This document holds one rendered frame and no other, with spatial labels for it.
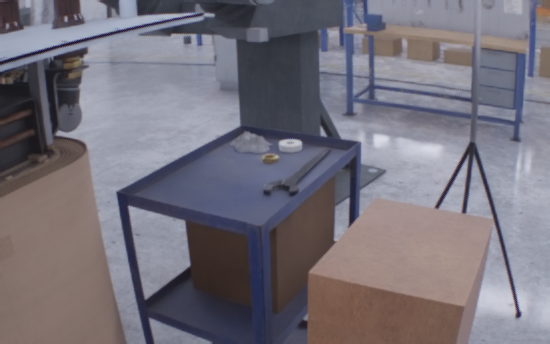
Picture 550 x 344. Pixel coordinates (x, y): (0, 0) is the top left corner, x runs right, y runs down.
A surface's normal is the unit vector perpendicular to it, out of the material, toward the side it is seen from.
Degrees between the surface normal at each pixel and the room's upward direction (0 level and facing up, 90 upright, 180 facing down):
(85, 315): 90
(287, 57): 90
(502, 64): 90
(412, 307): 90
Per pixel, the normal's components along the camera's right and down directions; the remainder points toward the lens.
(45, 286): 0.86, 0.15
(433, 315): -0.50, 0.34
